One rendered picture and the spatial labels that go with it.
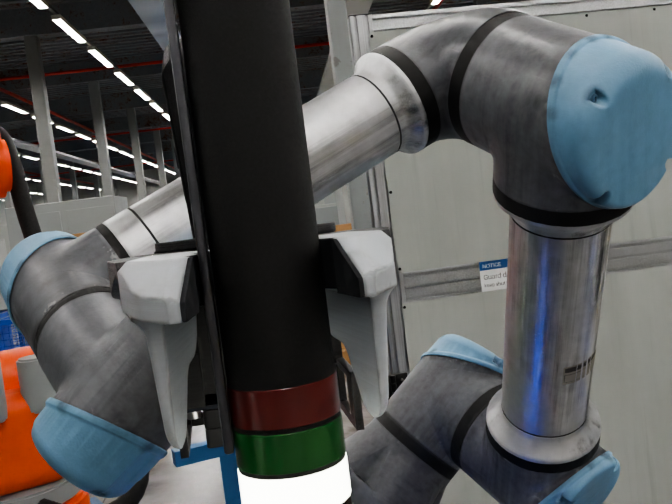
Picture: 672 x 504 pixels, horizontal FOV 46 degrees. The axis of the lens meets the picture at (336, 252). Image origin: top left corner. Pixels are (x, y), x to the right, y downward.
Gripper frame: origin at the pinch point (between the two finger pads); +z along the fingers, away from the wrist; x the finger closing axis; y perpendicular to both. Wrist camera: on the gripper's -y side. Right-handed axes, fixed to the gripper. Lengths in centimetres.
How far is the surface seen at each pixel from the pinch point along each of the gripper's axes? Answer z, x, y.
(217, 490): -433, 17, 146
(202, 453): -335, 18, 97
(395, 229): -182, -46, 4
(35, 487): -371, 100, 110
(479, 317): -182, -66, 30
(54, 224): -1050, 202, -34
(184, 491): -441, 36, 146
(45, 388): -365, 88, 63
